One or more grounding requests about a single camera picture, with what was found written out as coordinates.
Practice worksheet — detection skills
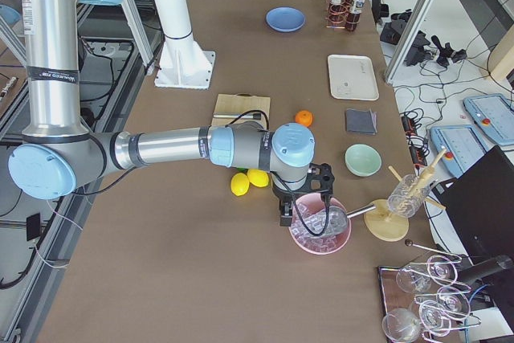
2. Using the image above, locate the blue teach pendant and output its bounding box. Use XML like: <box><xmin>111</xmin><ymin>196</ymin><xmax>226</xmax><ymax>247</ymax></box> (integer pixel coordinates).
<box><xmin>430</xmin><ymin>125</ymin><xmax>490</xmax><ymax>178</ymax></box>
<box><xmin>463</xmin><ymin>93</ymin><xmax>513</xmax><ymax>146</ymax></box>

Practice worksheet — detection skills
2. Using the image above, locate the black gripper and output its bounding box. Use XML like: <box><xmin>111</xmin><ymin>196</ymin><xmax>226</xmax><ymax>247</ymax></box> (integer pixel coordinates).
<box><xmin>271</xmin><ymin>163</ymin><xmax>334</xmax><ymax>227</ymax></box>

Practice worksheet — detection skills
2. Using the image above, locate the blue teach pendant far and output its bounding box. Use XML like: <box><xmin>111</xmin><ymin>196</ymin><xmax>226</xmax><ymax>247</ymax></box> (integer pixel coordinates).
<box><xmin>463</xmin><ymin>93</ymin><xmax>513</xmax><ymax>146</ymax></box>

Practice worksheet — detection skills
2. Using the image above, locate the steel muddler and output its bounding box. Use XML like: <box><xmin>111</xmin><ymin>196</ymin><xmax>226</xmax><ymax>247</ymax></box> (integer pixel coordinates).
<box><xmin>213</xmin><ymin>112</ymin><xmax>262</xmax><ymax>120</ymax></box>

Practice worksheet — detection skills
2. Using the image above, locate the wooden cup stand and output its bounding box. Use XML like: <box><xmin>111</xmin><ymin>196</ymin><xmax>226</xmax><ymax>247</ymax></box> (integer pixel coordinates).
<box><xmin>364</xmin><ymin>148</ymin><xmax>446</xmax><ymax>242</ymax></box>

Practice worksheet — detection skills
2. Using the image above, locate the pink bowl with ice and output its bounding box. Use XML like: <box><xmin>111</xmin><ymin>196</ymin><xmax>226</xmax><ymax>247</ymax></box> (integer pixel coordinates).
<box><xmin>289</xmin><ymin>194</ymin><xmax>352</xmax><ymax>255</ymax></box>

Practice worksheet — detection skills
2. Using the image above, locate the aluminium frame post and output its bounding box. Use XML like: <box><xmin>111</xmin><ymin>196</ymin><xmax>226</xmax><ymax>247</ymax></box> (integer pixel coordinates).
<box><xmin>384</xmin><ymin>0</ymin><xmax>434</xmax><ymax>84</ymax></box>

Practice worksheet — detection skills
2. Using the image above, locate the copper wire bottle rack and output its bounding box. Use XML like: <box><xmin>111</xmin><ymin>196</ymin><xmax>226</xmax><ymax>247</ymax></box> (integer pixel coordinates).
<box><xmin>325</xmin><ymin>0</ymin><xmax>349</xmax><ymax>29</ymax></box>

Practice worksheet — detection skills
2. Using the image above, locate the grey folded cloth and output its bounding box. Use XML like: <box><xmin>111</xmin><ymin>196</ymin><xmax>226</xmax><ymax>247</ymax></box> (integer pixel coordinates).
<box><xmin>345</xmin><ymin>108</ymin><xmax>377</xmax><ymax>135</ymax></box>

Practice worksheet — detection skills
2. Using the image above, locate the wooden cutting board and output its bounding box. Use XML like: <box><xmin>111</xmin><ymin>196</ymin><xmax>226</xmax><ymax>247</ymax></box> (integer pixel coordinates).
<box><xmin>211</xmin><ymin>94</ymin><xmax>271</xmax><ymax>127</ymax></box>

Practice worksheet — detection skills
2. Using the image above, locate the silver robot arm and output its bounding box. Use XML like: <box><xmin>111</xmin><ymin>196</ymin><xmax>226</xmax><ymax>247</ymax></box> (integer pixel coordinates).
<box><xmin>8</xmin><ymin>0</ymin><xmax>334</xmax><ymax>227</ymax></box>

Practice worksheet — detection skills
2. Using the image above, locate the tea bottle front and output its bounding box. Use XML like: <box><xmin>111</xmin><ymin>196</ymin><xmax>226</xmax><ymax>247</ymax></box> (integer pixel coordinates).
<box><xmin>345</xmin><ymin>0</ymin><xmax>365</xmax><ymax>31</ymax></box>

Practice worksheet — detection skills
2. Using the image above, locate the blue round plate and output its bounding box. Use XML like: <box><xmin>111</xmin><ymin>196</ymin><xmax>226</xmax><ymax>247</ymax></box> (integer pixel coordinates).
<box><xmin>265</xmin><ymin>6</ymin><xmax>306</xmax><ymax>33</ymax></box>

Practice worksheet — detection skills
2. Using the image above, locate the orange mandarin fruit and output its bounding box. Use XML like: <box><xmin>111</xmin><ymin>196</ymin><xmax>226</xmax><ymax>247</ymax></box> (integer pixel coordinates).
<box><xmin>295</xmin><ymin>110</ymin><xmax>313</xmax><ymax>127</ymax></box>

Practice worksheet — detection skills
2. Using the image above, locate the clear glass mug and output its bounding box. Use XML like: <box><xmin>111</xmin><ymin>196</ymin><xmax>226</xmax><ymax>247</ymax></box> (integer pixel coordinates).
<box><xmin>387</xmin><ymin>174</ymin><xmax>430</xmax><ymax>218</ymax></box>

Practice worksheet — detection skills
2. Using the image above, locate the metal ice scoop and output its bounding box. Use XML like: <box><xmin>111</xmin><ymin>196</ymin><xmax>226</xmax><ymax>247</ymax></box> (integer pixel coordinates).
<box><xmin>317</xmin><ymin>204</ymin><xmax>376</xmax><ymax>236</ymax></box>

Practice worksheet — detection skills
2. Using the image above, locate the whole yellow lemon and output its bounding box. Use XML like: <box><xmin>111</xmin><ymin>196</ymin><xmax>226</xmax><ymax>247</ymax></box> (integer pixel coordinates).
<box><xmin>247</xmin><ymin>169</ymin><xmax>269</xmax><ymax>188</ymax></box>
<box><xmin>230</xmin><ymin>173</ymin><xmax>250</xmax><ymax>197</ymax></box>

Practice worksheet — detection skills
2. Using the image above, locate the tea bottle middle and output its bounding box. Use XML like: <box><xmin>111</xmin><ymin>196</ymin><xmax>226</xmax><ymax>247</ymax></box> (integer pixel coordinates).
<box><xmin>328</xmin><ymin>0</ymin><xmax>344</xmax><ymax>26</ymax></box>

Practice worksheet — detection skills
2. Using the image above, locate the mint green bowl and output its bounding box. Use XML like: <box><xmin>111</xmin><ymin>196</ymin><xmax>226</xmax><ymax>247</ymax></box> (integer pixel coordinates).
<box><xmin>345</xmin><ymin>144</ymin><xmax>382</xmax><ymax>177</ymax></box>

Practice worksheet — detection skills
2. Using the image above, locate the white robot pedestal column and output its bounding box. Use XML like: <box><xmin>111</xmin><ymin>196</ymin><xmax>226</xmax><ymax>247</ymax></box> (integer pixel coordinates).
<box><xmin>154</xmin><ymin>0</ymin><xmax>215</xmax><ymax>90</ymax></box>

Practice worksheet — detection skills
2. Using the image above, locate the black power strip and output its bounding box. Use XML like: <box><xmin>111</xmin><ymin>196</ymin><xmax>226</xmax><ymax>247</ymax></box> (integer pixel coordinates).
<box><xmin>401</xmin><ymin>114</ymin><xmax>430</xmax><ymax>168</ymax></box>

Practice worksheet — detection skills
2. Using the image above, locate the cream rabbit tray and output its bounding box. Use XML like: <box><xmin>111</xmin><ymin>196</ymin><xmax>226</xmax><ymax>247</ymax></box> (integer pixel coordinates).
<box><xmin>328</xmin><ymin>54</ymin><xmax>379</xmax><ymax>101</ymax></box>

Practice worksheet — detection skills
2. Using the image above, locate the blue teach pendant near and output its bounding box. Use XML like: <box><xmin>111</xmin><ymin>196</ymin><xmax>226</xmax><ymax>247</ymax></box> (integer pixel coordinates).
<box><xmin>430</xmin><ymin>125</ymin><xmax>490</xmax><ymax>178</ymax></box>

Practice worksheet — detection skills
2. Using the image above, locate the bar spoon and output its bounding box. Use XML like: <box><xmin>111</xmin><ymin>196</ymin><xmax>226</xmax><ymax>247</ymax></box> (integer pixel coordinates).
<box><xmin>404</xmin><ymin>239</ymin><xmax>461</xmax><ymax>259</ymax></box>

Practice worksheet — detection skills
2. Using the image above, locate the cocktail glass on tray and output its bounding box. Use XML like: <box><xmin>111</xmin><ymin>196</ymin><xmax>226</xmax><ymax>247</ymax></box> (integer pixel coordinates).
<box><xmin>381</xmin><ymin>308</ymin><xmax>421</xmax><ymax>342</ymax></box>

